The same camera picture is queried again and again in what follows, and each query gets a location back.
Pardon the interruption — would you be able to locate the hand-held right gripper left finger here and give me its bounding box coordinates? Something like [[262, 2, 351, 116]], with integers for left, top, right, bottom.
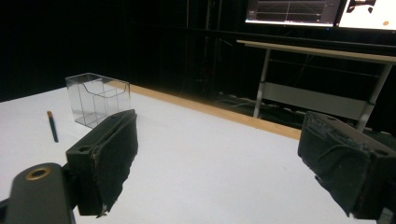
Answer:
[[65, 108, 139, 218]]

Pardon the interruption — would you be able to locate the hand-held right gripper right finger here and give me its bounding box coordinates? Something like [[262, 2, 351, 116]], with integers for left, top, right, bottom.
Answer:
[[297, 110, 396, 220]]

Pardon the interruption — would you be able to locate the clear acrylic organizer box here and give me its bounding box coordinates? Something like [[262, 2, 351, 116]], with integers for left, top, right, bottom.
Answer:
[[64, 72, 132, 130]]

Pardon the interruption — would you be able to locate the dark blue pencil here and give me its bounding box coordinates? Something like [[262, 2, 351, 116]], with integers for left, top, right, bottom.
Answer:
[[46, 110, 60, 144]]

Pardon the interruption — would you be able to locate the white metal stand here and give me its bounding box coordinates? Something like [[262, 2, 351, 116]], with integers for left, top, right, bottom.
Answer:
[[235, 39, 396, 133]]

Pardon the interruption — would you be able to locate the computer monitor with white screen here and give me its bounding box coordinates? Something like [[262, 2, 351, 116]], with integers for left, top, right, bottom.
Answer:
[[337, 0, 396, 32]]

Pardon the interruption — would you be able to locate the computer monitor with dark screen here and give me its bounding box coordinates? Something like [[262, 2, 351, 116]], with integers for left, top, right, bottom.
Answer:
[[245, 0, 344, 28]]

